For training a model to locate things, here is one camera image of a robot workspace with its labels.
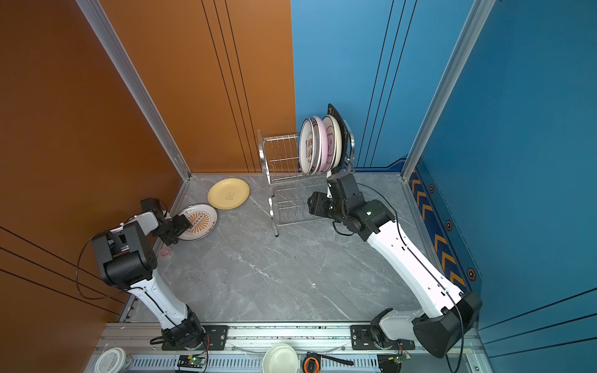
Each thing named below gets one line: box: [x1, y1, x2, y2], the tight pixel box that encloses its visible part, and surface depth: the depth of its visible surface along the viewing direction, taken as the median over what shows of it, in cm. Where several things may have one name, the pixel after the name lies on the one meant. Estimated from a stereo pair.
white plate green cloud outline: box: [321, 115, 337, 173], surface depth 75 cm
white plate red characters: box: [298, 118, 315, 176], surface depth 87 cm
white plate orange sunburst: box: [178, 202, 218, 241], surface depth 105 cm
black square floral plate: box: [327, 103, 348, 174], surface depth 76 cm
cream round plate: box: [333, 115, 343, 171], surface depth 75 cm
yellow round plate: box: [207, 177, 251, 210], surface depth 114 cm
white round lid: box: [94, 347, 132, 373], surface depth 66 cm
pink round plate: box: [313, 115, 329, 174], surface depth 75 cm
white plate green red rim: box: [309, 116, 323, 175], surface depth 74 cm
